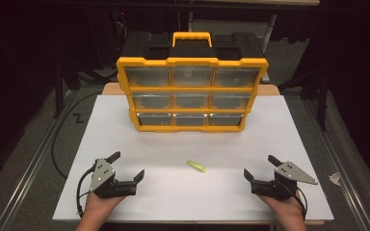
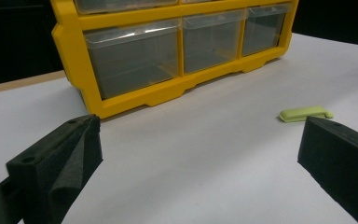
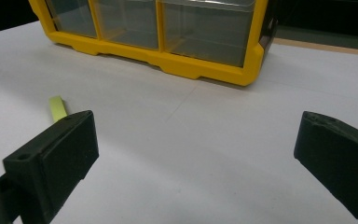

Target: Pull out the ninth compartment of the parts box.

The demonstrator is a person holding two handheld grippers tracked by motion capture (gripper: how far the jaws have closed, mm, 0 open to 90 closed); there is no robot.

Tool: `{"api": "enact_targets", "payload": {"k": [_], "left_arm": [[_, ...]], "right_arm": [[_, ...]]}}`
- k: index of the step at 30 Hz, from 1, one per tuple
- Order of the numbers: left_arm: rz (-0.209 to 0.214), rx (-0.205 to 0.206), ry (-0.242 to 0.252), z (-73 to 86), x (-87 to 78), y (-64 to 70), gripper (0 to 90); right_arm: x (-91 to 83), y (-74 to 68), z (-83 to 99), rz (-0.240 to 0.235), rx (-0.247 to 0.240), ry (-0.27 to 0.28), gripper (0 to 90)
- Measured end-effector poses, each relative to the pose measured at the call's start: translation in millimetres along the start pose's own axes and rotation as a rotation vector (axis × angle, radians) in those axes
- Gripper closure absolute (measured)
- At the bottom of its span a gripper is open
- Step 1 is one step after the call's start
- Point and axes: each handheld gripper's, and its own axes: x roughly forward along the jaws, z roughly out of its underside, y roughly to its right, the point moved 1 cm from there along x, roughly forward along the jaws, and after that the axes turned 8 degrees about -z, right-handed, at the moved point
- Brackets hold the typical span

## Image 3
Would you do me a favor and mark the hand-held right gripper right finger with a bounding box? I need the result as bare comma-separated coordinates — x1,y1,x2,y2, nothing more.
294,110,358,224

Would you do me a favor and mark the grid of clear drawers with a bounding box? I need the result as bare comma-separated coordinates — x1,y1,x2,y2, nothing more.
45,0,160,50

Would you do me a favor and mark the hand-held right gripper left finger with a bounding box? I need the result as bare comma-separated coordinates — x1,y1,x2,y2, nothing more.
3,109,100,224

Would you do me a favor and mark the light green stick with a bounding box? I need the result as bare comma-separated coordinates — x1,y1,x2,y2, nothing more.
48,95,68,123

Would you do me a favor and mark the clear plastic drawer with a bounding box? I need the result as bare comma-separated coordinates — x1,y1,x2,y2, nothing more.
160,0,256,68

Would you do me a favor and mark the yellow black drawer organizer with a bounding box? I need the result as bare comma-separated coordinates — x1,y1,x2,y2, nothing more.
27,0,279,87

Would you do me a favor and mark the white board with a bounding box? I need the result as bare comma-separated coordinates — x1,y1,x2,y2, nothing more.
0,20,358,224

